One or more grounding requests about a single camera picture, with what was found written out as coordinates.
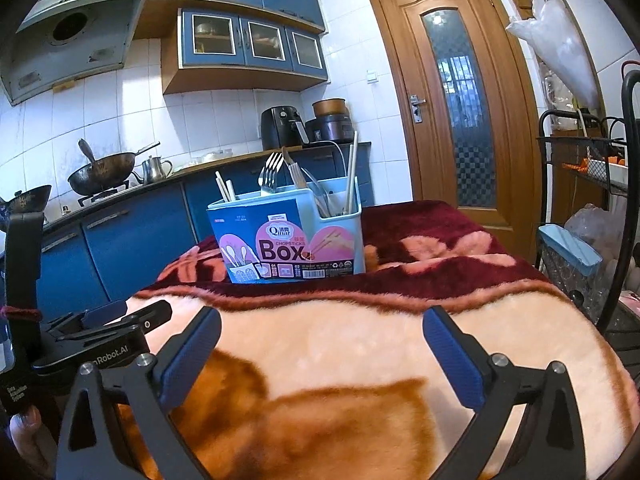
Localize wooden chopstick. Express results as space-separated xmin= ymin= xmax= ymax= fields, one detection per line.
xmin=226 ymin=179 xmax=236 ymax=202
xmin=215 ymin=171 xmax=231 ymax=202

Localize steel fork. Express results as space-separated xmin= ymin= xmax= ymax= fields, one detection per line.
xmin=257 ymin=152 xmax=284 ymax=195

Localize steel spoon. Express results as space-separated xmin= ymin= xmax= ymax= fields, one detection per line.
xmin=302 ymin=168 xmax=332 ymax=218

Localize blue lower kitchen cabinets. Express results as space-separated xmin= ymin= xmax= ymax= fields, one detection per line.
xmin=37 ymin=148 xmax=346 ymax=320

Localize left hand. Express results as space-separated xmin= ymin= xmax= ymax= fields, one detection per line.
xmin=10 ymin=406 xmax=58 ymax=479

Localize gas stove burner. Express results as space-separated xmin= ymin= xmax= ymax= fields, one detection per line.
xmin=78 ymin=181 xmax=129 ymax=207

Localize black wok on stove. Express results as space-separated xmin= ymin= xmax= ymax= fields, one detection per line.
xmin=67 ymin=139 xmax=160 ymax=196

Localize steel kettle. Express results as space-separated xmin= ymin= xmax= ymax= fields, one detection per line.
xmin=132 ymin=156 xmax=174 ymax=185

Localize pink and maroon fleece blanket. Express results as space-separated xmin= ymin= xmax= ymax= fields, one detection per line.
xmin=127 ymin=202 xmax=639 ymax=479

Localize light blue utensil holder box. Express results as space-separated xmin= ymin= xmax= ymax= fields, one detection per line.
xmin=207 ymin=177 xmax=366 ymax=284

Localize light blue box on cart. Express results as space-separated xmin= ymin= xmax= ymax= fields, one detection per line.
xmin=538 ymin=223 xmax=603 ymax=278

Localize black air fryer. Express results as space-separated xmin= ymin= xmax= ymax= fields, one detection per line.
xmin=260 ymin=105 xmax=311 ymax=151

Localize grey range hood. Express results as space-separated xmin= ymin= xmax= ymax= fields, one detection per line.
xmin=1 ymin=0 xmax=144 ymax=106

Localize wooden door with glass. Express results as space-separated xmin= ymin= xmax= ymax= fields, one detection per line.
xmin=370 ymin=0 xmax=541 ymax=261

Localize white plastic bag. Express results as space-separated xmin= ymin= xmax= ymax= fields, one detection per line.
xmin=506 ymin=0 xmax=600 ymax=110

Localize white power cord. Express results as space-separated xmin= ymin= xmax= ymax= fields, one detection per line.
xmin=309 ymin=138 xmax=350 ymax=172

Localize black wire rack cart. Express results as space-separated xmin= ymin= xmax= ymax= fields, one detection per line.
xmin=537 ymin=62 xmax=639 ymax=344

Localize blue upper wall cabinet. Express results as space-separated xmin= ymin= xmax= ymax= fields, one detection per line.
xmin=134 ymin=0 xmax=328 ymax=94

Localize steel door handle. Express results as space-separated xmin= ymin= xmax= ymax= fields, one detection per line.
xmin=409 ymin=94 xmax=426 ymax=124

